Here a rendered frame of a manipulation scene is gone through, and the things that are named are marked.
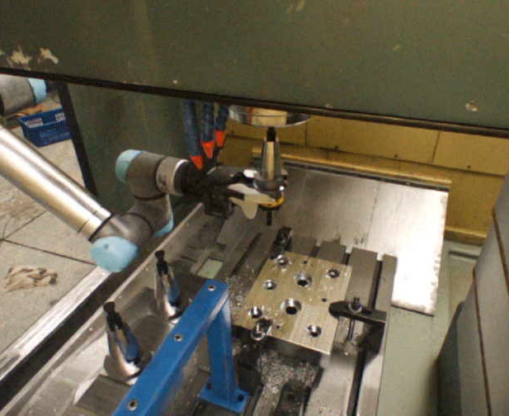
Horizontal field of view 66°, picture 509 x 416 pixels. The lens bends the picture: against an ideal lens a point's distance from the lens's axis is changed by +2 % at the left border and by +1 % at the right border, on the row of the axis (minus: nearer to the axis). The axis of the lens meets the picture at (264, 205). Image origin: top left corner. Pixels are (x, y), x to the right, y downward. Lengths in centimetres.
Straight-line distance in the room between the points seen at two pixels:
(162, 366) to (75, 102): 82
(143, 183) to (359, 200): 110
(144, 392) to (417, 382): 95
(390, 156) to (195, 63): 149
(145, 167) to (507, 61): 68
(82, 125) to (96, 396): 82
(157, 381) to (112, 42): 42
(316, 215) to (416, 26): 146
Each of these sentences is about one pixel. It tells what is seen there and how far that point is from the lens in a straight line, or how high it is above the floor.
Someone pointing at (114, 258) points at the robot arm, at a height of 122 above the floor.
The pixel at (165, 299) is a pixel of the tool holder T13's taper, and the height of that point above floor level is 125.
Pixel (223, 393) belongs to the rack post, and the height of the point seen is 94.
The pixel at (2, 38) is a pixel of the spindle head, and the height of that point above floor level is 164.
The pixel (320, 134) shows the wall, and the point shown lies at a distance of 176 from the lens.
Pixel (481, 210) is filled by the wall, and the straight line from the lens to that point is 188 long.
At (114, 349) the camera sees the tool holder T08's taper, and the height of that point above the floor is 126.
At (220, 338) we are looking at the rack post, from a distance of 76.
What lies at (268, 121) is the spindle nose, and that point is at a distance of 58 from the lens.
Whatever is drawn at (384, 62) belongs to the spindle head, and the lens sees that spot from 27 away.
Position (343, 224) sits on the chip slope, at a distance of 166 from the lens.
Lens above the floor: 171
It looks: 33 degrees down
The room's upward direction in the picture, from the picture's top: straight up
